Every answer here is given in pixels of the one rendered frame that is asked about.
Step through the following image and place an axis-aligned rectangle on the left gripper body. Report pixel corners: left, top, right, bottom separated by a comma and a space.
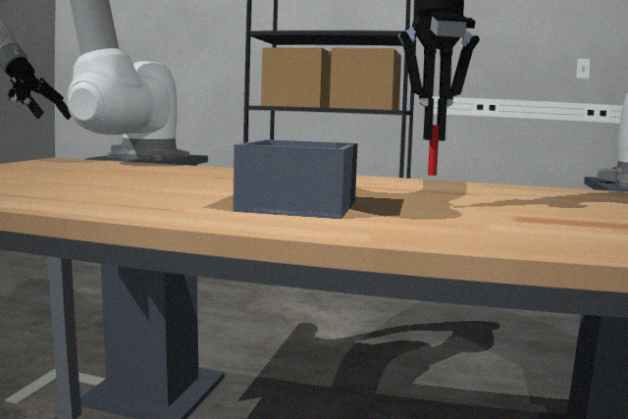
412, 0, 464, 50

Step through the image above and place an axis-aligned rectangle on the red cylinder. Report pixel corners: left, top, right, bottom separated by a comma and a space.
428, 125, 440, 176

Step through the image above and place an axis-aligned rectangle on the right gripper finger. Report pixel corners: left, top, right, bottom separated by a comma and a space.
33, 77, 71, 120
11, 75, 44, 119

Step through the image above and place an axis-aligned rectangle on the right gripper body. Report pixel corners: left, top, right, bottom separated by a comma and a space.
6, 57, 39, 91

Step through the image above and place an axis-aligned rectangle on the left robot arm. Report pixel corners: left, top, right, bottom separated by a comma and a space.
431, 11, 628, 188

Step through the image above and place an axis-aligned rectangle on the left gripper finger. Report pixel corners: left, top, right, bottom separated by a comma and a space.
437, 30, 480, 141
397, 27, 437, 140

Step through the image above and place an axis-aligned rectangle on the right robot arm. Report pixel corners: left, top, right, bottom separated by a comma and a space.
0, 0, 189, 161

